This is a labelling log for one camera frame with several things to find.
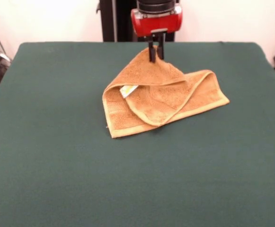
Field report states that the orange terry towel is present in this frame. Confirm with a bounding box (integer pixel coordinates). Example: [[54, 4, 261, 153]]
[[102, 45, 230, 139]]

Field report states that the dark green table cloth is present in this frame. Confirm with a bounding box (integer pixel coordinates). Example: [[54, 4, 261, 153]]
[[0, 42, 275, 227]]

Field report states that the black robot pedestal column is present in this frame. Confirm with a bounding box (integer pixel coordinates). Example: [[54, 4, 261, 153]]
[[96, 0, 183, 43]]

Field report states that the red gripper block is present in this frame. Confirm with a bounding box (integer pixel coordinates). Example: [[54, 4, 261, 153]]
[[131, 6, 183, 63]]

